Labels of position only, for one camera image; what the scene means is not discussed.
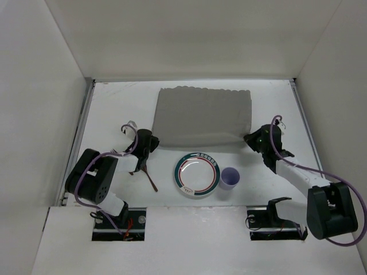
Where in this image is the brown wooden spoon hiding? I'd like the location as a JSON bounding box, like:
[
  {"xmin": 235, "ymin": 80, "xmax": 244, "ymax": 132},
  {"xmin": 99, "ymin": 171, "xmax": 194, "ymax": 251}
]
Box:
[{"xmin": 142, "ymin": 165, "xmax": 158, "ymax": 192}]

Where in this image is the purple plastic cup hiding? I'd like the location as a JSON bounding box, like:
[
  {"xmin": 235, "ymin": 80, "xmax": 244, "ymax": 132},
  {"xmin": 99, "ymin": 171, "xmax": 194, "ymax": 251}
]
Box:
[{"xmin": 219, "ymin": 167, "xmax": 240, "ymax": 190}]

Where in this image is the grey cloth placemat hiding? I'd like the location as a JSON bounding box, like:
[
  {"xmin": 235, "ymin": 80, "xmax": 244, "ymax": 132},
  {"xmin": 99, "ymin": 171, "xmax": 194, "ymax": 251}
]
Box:
[{"xmin": 152, "ymin": 86, "xmax": 252, "ymax": 147}]

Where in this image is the white plate green red rim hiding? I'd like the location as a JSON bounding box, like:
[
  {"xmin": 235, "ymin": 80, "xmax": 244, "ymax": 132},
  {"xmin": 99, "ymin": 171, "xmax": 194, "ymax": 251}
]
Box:
[{"xmin": 174, "ymin": 152, "xmax": 221, "ymax": 199}]

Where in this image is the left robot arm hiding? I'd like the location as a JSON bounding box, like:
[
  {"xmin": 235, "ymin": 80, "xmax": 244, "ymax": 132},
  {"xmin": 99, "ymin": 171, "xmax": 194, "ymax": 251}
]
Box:
[{"xmin": 65, "ymin": 129, "xmax": 159, "ymax": 226}]

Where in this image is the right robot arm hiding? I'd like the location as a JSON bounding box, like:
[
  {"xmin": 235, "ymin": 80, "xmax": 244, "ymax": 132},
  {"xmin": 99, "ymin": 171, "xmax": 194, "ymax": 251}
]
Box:
[{"xmin": 244, "ymin": 124, "xmax": 358, "ymax": 239}]

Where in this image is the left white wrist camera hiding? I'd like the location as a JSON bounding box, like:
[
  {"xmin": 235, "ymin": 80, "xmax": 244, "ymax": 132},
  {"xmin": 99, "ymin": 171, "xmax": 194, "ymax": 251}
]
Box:
[{"xmin": 121, "ymin": 120, "xmax": 138, "ymax": 135}]

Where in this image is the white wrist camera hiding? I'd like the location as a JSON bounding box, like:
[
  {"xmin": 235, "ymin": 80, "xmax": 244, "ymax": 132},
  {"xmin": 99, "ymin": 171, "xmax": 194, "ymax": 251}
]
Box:
[
  {"xmin": 275, "ymin": 119, "xmax": 286, "ymax": 135},
  {"xmin": 121, "ymin": 120, "xmax": 138, "ymax": 135}
]

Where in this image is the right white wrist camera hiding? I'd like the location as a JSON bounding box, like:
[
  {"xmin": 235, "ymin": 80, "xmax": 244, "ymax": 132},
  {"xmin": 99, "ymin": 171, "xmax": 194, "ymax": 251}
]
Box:
[{"xmin": 275, "ymin": 119, "xmax": 286, "ymax": 135}]

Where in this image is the right aluminium frame rail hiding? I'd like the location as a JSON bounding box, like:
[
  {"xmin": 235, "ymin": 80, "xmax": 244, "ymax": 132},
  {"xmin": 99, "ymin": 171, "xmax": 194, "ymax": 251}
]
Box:
[{"xmin": 289, "ymin": 78, "xmax": 324, "ymax": 171}]

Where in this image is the aluminium frame rail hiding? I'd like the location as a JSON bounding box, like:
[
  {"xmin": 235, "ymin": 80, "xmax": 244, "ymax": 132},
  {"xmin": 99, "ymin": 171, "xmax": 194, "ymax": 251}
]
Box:
[
  {"xmin": 53, "ymin": 77, "xmax": 95, "ymax": 206},
  {"xmin": 289, "ymin": 78, "xmax": 324, "ymax": 171}
]

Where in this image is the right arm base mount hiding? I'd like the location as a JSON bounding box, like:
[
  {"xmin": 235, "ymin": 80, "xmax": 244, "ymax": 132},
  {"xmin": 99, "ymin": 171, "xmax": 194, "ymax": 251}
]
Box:
[{"xmin": 245, "ymin": 197, "xmax": 308, "ymax": 241}]

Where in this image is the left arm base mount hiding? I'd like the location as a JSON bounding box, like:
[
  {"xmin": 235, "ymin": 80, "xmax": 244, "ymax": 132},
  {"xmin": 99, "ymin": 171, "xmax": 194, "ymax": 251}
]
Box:
[{"xmin": 89, "ymin": 208, "xmax": 147, "ymax": 242}]

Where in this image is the left aluminium frame rail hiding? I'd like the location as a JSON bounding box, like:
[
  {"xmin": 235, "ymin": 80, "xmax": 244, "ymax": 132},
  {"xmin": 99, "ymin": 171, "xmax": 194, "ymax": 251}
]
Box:
[{"xmin": 53, "ymin": 77, "xmax": 95, "ymax": 206}]

